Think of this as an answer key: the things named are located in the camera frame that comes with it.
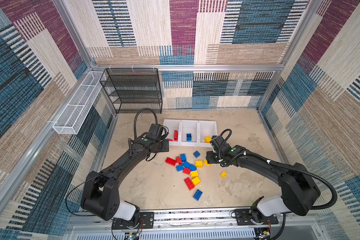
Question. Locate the white three-compartment bin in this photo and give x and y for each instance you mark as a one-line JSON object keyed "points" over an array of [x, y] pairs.
{"points": [[198, 128]]}

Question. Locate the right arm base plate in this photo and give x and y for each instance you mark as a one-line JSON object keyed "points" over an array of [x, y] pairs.
{"points": [[248, 217]]}

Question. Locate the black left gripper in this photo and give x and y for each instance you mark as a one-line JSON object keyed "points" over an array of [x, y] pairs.
{"points": [[165, 147]]}

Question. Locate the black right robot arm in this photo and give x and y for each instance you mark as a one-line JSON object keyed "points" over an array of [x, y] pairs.
{"points": [[299, 191]]}

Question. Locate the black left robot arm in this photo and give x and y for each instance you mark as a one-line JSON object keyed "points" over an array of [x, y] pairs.
{"points": [[101, 189]]}

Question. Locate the aluminium front rail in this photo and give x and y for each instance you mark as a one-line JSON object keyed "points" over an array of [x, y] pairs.
{"points": [[184, 219]]}

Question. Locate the blue brick bottom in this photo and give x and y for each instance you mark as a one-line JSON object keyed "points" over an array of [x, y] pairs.
{"points": [[197, 195]]}

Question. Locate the white wire mesh basket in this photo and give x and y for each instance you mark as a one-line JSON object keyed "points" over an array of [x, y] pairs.
{"points": [[75, 112]]}

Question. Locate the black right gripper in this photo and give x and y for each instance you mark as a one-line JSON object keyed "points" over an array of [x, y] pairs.
{"points": [[209, 157]]}

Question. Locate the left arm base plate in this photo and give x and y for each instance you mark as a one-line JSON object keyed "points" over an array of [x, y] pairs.
{"points": [[138, 220]]}

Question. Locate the black wire shelf rack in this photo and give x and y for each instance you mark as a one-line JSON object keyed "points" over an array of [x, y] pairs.
{"points": [[131, 90]]}

